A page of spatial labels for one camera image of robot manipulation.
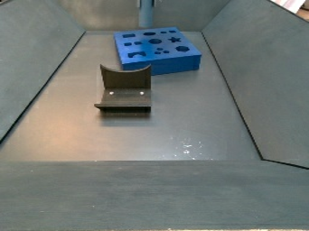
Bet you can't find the light blue oval cylinder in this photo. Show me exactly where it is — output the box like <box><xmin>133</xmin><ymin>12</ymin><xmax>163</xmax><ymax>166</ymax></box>
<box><xmin>139</xmin><ymin>0</ymin><xmax>155</xmax><ymax>28</ymax></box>

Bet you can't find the blue foam shape board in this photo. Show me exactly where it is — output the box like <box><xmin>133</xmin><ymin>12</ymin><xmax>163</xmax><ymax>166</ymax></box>
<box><xmin>113</xmin><ymin>27</ymin><xmax>201</xmax><ymax>75</ymax></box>

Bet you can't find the black curved holder stand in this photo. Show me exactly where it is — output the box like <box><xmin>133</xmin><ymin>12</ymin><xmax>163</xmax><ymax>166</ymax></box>
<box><xmin>93</xmin><ymin>66</ymin><xmax>152</xmax><ymax>111</ymax></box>

